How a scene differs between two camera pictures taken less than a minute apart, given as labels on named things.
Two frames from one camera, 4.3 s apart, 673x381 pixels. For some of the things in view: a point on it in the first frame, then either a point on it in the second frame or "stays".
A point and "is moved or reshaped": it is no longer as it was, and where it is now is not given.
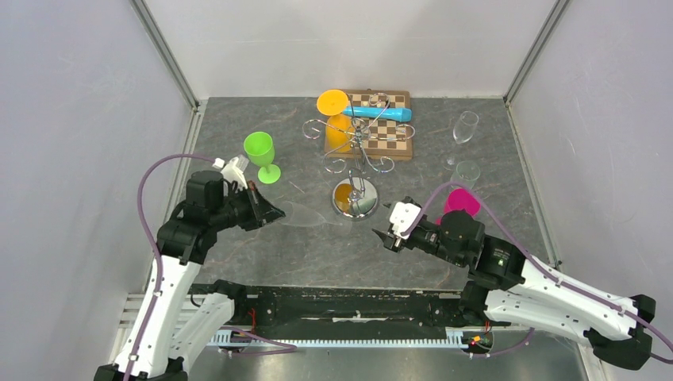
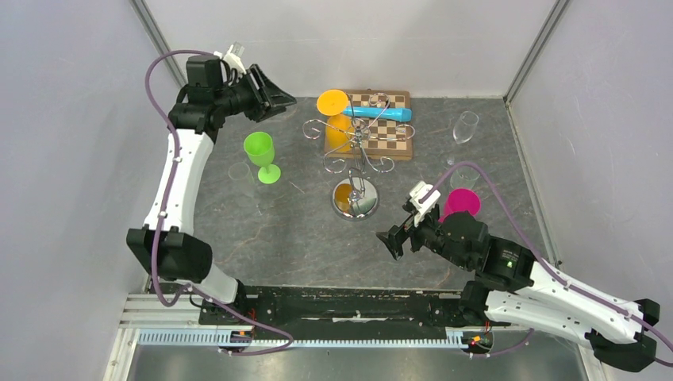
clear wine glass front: [467, 172] stays
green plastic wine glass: [260, 149] stays
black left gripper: [261, 212] -> [269, 99]
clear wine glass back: [298, 214] is moved or reshaped
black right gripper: [394, 242] stays
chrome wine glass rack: [355, 199] stays
